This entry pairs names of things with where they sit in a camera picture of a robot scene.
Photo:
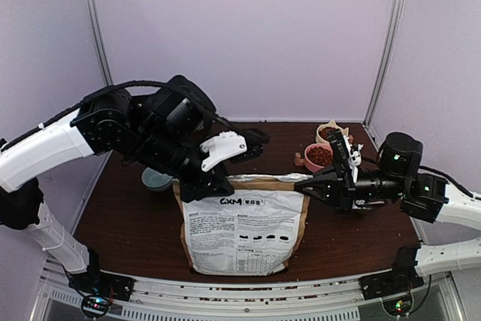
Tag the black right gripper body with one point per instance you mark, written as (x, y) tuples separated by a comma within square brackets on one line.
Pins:
[(390, 189)]

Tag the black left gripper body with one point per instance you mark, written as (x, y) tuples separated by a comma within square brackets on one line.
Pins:
[(162, 152)]

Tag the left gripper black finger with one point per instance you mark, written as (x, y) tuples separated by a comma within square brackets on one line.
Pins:
[(218, 183), (194, 191)]

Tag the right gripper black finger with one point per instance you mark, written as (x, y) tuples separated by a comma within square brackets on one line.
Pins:
[(322, 194), (322, 178)]

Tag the brown dog food bag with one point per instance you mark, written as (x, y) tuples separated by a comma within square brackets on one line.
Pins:
[(252, 233)]

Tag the right arm base board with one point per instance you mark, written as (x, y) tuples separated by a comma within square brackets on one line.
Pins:
[(398, 306)]

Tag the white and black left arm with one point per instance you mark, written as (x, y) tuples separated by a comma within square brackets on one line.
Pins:
[(150, 123)]

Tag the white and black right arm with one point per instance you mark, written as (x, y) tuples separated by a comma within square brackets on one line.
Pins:
[(423, 193)]

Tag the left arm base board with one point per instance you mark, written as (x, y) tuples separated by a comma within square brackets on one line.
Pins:
[(95, 306)]

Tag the pink cat-ear pet bowl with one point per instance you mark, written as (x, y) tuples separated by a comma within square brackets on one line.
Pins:
[(308, 164)]

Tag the cream cat-ear pet bowl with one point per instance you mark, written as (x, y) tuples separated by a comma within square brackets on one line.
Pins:
[(333, 124)]

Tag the brown kibble in pink bowl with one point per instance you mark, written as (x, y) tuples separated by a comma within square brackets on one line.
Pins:
[(320, 156)]

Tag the light green ceramic bowl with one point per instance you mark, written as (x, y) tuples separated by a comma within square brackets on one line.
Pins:
[(156, 181)]

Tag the brown kibble in cream bowl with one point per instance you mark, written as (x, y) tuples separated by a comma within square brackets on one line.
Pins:
[(323, 133)]

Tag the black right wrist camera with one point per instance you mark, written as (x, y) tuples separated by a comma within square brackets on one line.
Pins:
[(347, 157)]

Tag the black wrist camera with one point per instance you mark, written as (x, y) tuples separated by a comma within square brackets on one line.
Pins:
[(233, 147), (347, 157)]

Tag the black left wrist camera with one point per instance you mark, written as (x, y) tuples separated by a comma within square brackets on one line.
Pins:
[(233, 147)]

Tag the right aluminium table rail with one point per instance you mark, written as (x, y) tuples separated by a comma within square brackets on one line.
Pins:
[(377, 142)]

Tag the aluminium front frame rail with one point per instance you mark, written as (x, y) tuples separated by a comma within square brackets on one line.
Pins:
[(339, 298)]

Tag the right aluminium corner post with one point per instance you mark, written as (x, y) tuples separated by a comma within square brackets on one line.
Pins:
[(395, 16)]

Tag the aluminium corner post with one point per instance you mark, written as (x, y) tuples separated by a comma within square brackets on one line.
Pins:
[(98, 42), (395, 16)]

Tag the left aluminium corner post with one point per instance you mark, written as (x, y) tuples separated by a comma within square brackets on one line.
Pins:
[(98, 42)]

